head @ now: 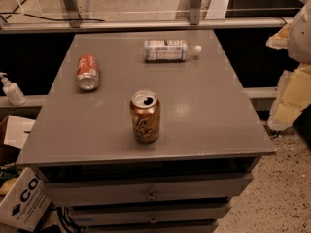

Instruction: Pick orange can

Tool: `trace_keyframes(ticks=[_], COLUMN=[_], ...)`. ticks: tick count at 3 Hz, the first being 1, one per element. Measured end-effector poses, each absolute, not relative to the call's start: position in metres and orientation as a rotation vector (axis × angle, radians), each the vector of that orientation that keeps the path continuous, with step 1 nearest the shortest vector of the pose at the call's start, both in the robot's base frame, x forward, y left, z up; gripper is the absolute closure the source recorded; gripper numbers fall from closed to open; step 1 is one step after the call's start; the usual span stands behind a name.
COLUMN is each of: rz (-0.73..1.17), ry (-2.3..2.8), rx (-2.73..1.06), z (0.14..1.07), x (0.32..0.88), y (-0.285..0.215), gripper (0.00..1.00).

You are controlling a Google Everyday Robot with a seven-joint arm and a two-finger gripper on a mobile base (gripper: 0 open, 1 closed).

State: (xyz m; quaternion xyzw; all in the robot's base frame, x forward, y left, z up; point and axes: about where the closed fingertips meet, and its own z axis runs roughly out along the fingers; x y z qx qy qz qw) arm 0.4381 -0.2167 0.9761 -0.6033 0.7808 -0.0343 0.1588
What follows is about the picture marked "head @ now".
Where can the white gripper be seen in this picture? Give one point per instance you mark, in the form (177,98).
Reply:
(300,38)

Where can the gold orange soda can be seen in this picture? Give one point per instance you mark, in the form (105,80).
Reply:
(145,115)

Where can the red orange lying can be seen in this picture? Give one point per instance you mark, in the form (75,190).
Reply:
(87,76)

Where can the clear plastic water bottle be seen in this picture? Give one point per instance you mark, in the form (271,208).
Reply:
(169,50)

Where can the grey drawer cabinet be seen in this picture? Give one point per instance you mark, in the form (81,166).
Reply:
(83,148)

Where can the white pump dispenser bottle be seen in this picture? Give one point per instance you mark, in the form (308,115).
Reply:
(12,91)

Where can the open brown cardboard box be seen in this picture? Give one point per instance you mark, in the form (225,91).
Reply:
(14,131)

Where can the white cardboard box with print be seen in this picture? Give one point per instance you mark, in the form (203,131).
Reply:
(25,203)

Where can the metal window frame rail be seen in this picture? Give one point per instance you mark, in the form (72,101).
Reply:
(225,23)

